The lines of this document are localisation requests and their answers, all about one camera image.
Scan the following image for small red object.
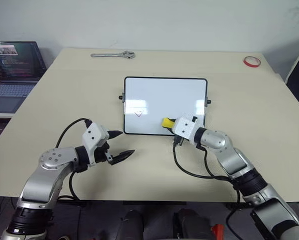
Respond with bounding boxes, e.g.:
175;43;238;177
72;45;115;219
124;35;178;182
211;223;225;240

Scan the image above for open grey laptop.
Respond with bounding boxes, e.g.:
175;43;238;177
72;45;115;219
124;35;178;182
0;41;48;119

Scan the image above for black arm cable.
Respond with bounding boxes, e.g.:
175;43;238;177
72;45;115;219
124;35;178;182
55;117;93;201
172;138;241;204

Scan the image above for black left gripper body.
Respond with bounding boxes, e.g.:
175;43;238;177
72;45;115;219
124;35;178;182
92;140;111;165

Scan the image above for dark rounded shape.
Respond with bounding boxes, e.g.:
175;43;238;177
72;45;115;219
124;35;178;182
173;208;213;240
121;209;146;240

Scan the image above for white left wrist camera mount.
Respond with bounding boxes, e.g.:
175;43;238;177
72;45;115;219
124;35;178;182
81;121;110;168

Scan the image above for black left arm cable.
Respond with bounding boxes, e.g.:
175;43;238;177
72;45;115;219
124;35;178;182
55;117;93;201

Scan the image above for silver adjustable wrench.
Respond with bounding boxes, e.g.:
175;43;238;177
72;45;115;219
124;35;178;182
90;50;136;61

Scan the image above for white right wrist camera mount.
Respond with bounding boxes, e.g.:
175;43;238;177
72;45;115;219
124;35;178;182
172;115;199;147

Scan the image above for red tape roll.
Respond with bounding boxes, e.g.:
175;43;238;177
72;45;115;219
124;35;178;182
243;55;262;69

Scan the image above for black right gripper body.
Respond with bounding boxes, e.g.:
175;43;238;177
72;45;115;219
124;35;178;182
173;134;188;147

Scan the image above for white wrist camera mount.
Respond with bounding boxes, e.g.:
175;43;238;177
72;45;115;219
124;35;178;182
81;121;110;168
172;115;199;147

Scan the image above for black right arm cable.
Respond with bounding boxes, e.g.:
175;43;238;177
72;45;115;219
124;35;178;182
172;138;241;204

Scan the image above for yellow whiteboard eraser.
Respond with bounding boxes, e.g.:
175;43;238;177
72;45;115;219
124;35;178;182
161;116;176;129

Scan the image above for black framed small whiteboard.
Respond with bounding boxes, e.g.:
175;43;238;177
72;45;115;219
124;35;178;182
118;76;212;137

